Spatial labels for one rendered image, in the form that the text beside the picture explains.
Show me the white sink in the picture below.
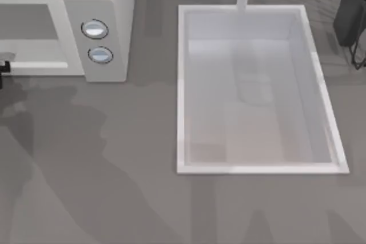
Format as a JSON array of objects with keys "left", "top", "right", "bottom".
[{"left": 176, "top": 4, "right": 350, "bottom": 175}]

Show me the round silver microwave knob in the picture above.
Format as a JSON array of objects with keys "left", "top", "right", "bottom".
[
  {"left": 87, "top": 46, "right": 114, "bottom": 65},
  {"left": 81, "top": 18, "right": 109, "bottom": 39}
]

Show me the pale microwave oven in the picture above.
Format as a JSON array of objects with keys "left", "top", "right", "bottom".
[{"left": 0, "top": 0, "right": 135, "bottom": 83}]

